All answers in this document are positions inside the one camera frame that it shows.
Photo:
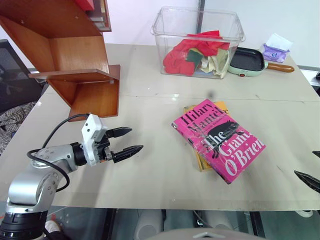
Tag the yellow book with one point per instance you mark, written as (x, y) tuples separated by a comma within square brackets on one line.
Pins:
[(203, 163)]

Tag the checked grey cloth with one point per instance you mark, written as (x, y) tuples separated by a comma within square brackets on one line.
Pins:
[(12, 122)]

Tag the pink Hilary Mantel book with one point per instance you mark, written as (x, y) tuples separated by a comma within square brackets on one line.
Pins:
[(225, 150)]

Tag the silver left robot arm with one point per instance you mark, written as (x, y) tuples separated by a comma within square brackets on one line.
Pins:
[(27, 180)]

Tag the black office chair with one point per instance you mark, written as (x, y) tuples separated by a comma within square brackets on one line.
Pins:
[(15, 80)]

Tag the grey metal pole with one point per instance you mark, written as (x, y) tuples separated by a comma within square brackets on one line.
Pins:
[(200, 15)]

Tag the cream cloth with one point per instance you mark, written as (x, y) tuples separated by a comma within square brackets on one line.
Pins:
[(215, 63)]

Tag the green electric frying pan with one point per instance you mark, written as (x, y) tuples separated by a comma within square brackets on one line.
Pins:
[(246, 61)]

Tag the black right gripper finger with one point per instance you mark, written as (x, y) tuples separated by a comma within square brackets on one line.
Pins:
[(317, 153), (311, 180)]

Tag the white rounded shape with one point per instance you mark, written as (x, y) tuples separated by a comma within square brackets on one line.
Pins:
[(148, 222)]

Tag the green cloth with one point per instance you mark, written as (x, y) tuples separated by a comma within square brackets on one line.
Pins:
[(195, 55)]

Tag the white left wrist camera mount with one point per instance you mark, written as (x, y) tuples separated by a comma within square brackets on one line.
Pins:
[(91, 125)]

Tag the wooden shelf unit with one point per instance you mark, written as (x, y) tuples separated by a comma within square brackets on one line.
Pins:
[(75, 50)]

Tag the black table leg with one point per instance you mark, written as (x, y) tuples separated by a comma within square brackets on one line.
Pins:
[(257, 223), (110, 223)]

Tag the red and beige cloths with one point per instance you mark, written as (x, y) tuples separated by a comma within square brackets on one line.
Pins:
[(180, 60)]

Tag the purple tissue pack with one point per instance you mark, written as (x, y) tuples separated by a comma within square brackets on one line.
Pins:
[(275, 51)]

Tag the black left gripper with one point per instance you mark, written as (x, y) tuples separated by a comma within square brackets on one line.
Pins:
[(102, 147)]

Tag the clear plastic bin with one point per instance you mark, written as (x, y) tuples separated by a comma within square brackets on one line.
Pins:
[(197, 20)]

